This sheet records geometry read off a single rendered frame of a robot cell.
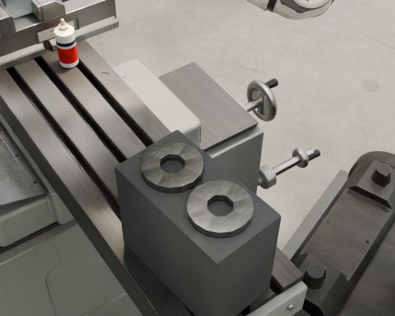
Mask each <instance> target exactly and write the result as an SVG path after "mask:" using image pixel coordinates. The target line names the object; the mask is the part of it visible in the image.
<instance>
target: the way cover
mask: <svg viewBox="0 0 395 316"><path fill-rule="evenodd" d="M1 130H2V132H1ZM4 131H5V132H4ZM2 135H3V136H2ZM3 142H4V143H3ZM2 144H3V145H2ZM7 144H8V145H7ZM16 149H18V148H17V146H16V144H15V143H14V142H13V140H12V139H11V138H10V136H9V135H8V133H7V132H6V130H5V129H4V127H3V126H2V125H1V123H0V180H1V182H0V206H4V205H7V204H11V203H16V202H18V201H23V200H25V199H30V198H34V197H37V196H41V195H44V194H48V193H49V192H48V191H47V190H46V188H45V187H44V185H43V184H42V182H41V181H40V179H39V178H38V176H37V175H36V174H35V172H34V170H33V169H32V168H31V166H30V165H29V164H28V162H27V160H26V159H25V158H24V156H23V155H22V153H21V152H20V151H19V149H18V150H16ZM4 150H5V151H4ZM7 151H9V152H7ZM13 154H14V155H13ZM16 156H17V157H16ZM14 159H16V160H17V161H16V160H14ZM3 161H4V162H3ZM1 164H2V165H1ZM2 168H3V169H2ZM22 168H23V169H22ZM7 169H9V170H7ZM15 170H16V171H15ZM19 171H21V172H19ZM1 172H2V173H1ZM25 173H26V174H25ZM11 175H12V176H11ZM21 179H22V180H21ZM36 179H37V180H36ZM7 180H9V181H7ZM27 184H30V185H27ZM14 188H15V191H14V190H13V189H14ZM33 188H34V189H37V190H35V191H34V189H33ZM2 191H3V192H2ZM23 191H24V192H23ZM9 192H11V193H9Z"/></svg>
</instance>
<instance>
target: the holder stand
mask: <svg viewBox="0 0 395 316"><path fill-rule="evenodd" d="M115 177H116V182H117V192H118V201H119V208H120V217H121V223H122V232H123V238H124V243H125V244H126V245H127V246H128V247H129V248H130V249H131V250H132V251H133V252H134V253H135V254H136V255H137V256H138V257H139V258H140V259H141V260H142V261H143V263H144V264H145V265H146V266H147V267H148V268H149V269H150V270H151V271H152V272H153V273H154V274H155V275H156V276H157V277H158V278H159V279H160V280H161V281H162V282H163V283H164V284H165V286H166V287H167V288H168V289H169V290H170V291H171V292H172V293H173V294H174V295H175V296H176V297H177V298H178V299H179V300H180V301H181V302H182V303H183V304H184V305H185V306H186V307H187V308H188V309H189V310H190V311H191V312H192V313H193V314H194V315H195V316H237V315H238V314H239V313H240V312H241V311H242V310H244V309H245V308H246V307H247V306H248V305H250V304H251V303H252V302H254V301H255V300H256V299H257V298H258V297H260V296H261V295H262V294H264V293H265V292H266V291H267V290H268V289H269V287H270V282H271V274H272V270H273V263H274V259H275V252H276V247H277V241H278V234H279V229H280V222H281V218H282V217H281V215H280V214H279V213H278V212H277V211H275V210H274V209H273V208H272V207H271V206H270V205H268V204H267V203H266V202H264V200H262V199H261V198H260V197H259V196H257V195H256V194H255V193H254V192H253V191H252V190H250V189H249V188H248V187H246V186H245V185H244V184H243V183H242V182H241V181H239V180H238V179H237V178H235V177H234V175H232V174H231V173H230V172H228V171H227V170H226V169H225V168H224V167H223V166H221V165H220V164H219V163H218V162H216V161H215V160H214V159H213V158H212V157H210V156H209V155H208V154H207V153H205V151H203V150H202V149H201V148H200V147H198V146H197V145H196V144H195V143H194V142H193V141H191V140H190V139H189V138H187V137H186V136H185V135H184V134H183V133H182V132H180V131H179V130H175V131H173V132H171V133H170V134H168V135H167V136H165V137H163V138H162V139H160V140H158V141H157V142H155V143H153V144H152V145H150V146H148V147H147V148H145V149H144V150H142V151H140V152H138V153H137V154H135V155H133V156H132V157H130V158H128V159H127V160H125V161H123V162H122V163H120V164H119V165H117V166H115Z"/></svg>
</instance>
